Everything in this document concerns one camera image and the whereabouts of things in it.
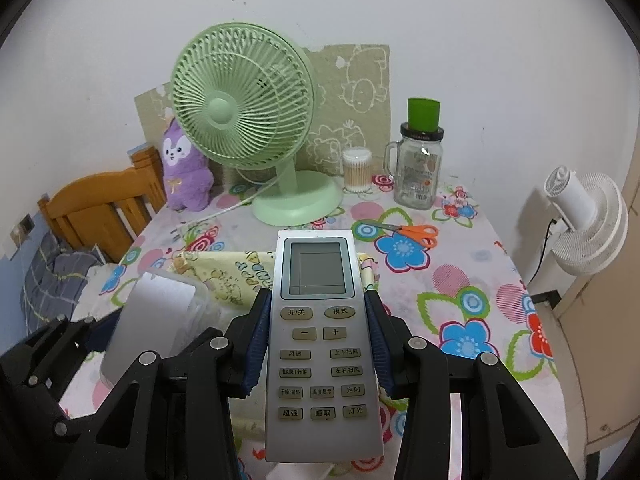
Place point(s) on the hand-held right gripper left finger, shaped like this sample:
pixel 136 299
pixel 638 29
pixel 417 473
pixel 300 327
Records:
pixel 256 345

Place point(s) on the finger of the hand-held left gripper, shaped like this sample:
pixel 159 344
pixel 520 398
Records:
pixel 50 345
pixel 35 435

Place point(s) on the cotton swab container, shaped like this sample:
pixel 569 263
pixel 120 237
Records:
pixel 357 172

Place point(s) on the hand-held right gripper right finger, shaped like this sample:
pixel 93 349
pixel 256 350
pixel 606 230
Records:
pixel 379 350

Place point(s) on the plaid grey bedding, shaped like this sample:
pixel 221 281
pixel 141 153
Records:
pixel 55 275

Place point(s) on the white clip fan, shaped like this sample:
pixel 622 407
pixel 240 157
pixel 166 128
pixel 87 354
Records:
pixel 590 220

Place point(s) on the yellow cartoon print storage box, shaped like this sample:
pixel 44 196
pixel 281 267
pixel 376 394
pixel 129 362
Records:
pixel 225 275

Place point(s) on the silver air conditioner remote control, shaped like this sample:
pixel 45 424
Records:
pixel 320 360

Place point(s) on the wall socket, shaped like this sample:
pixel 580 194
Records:
pixel 22 229

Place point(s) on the beige cartoon wall paper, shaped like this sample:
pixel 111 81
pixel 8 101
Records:
pixel 360 85

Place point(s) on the purple plush toy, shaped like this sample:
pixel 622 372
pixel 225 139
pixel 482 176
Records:
pixel 185 175

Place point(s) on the clear plastic packet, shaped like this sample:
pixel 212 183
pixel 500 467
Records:
pixel 155 320

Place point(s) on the green desk fan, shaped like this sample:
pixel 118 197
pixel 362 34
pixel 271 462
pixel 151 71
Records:
pixel 240 105

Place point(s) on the glass mug jar green lid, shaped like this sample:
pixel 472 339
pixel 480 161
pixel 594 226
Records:
pixel 415 175

